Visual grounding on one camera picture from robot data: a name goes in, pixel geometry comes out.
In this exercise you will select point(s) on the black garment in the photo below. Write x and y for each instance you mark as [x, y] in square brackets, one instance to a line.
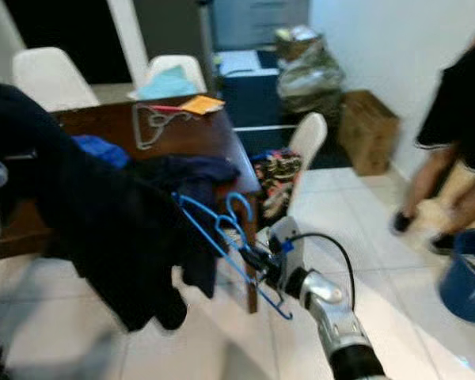
[95, 222]

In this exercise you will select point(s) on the teal cloth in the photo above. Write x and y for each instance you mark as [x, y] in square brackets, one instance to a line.
[166, 83]

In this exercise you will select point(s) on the olive plastic bag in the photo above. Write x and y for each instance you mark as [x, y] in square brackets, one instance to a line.
[309, 75]

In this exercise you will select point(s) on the blue plastic bucket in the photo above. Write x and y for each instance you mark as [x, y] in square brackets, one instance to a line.
[463, 285]

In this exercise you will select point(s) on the brown cardboard box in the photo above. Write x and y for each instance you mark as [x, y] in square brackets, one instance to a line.
[368, 131]

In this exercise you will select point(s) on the dark wooden table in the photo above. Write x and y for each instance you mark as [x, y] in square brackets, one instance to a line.
[190, 134]

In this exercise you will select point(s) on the pink stick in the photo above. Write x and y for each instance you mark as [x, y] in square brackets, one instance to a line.
[168, 108]

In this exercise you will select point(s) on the dark navy garment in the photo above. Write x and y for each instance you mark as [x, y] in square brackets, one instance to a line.
[190, 174]

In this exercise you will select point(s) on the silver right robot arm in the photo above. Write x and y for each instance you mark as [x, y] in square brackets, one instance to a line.
[336, 317]

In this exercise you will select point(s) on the blue cloth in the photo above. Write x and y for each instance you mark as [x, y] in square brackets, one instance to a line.
[103, 150]

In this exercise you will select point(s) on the colourful patterned bag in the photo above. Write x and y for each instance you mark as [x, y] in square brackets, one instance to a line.
[277, 174]

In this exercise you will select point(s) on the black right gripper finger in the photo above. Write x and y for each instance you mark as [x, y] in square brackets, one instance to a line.
[246, 252]
[250, 269]

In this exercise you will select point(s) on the dark blue cabinet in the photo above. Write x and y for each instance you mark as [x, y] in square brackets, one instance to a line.
[249, 99]

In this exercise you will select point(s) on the grey drawer cabinet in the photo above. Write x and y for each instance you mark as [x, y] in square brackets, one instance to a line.
[257, 22]

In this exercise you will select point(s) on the blue plastic hanger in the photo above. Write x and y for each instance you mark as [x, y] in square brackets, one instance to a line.
[214, 237]

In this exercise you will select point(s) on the white plastic chair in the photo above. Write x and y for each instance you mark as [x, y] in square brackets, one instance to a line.
[309, 134]
[51, 79]
[178, 62]

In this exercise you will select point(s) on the person in black clothes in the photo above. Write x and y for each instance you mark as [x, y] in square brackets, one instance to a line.
[459, 103]

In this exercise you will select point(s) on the orange paper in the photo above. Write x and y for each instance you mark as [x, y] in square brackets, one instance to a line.
[202, 104]

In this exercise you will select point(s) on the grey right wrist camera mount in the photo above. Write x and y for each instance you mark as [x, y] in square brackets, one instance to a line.
[283, 233]

